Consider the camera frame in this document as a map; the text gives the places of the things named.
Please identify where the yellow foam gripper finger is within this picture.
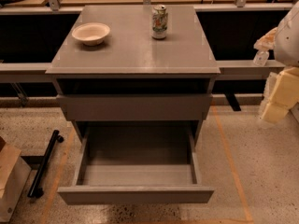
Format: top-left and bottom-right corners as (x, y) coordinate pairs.
(253, 26), (299, 125)

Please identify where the grey drawer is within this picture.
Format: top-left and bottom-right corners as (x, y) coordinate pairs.
(57, 94), (212, 121)
(58, 122), (214, 204)

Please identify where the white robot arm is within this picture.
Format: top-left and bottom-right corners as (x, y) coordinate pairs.
(253, 2), (299, 127)

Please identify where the grey drawer cabinet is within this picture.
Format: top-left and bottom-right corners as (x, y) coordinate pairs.
(47, 7), (220, 137)

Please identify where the grey top drawer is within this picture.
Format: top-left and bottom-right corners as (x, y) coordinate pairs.
(57, 94), (212, 121)

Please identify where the clear sanitizer pump bottle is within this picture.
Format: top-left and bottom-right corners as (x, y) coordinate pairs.
(253, 45), (269, 66)

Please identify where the green white soda can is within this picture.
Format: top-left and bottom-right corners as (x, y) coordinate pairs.
(151, 5), (168, 39)

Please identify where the white paper bowl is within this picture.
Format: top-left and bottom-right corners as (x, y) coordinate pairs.
(72, 22), (110, 46)

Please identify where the black metal bar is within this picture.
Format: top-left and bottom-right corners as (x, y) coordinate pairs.
(27, 130), (64, 198)

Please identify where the brown cardboard box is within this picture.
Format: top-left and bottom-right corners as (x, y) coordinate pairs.
(0, 137), (31, 222)

